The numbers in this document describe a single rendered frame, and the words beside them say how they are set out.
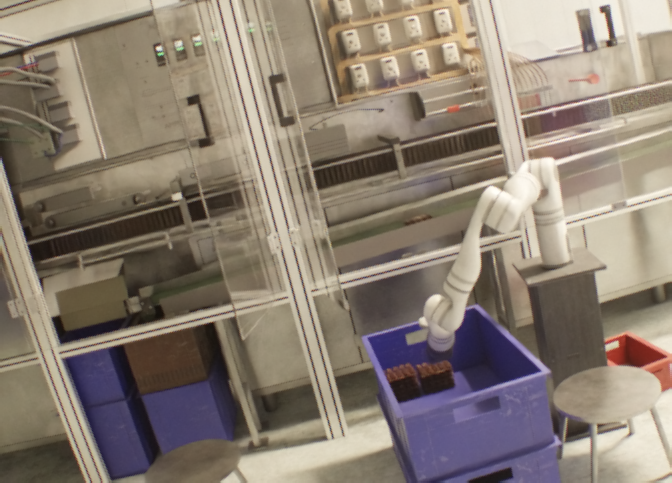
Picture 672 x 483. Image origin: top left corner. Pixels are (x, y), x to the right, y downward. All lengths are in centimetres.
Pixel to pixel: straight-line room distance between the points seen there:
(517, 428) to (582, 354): 47
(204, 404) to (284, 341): 42
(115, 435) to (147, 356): 35
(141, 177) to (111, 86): 40
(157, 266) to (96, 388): 63
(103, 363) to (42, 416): 55
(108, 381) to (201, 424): 38
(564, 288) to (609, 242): 90
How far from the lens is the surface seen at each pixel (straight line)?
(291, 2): 285
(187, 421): 263
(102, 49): 292
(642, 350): 259
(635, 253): 303
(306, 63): 282
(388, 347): 223
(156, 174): 281
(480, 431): 177
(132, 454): 273
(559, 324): 212
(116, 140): 291
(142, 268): 297
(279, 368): 278
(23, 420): 309
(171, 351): 252
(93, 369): 261
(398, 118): 279
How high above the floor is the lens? 122
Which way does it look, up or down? 10 degrees down
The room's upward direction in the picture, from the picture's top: 14 degrees counter-clockwise
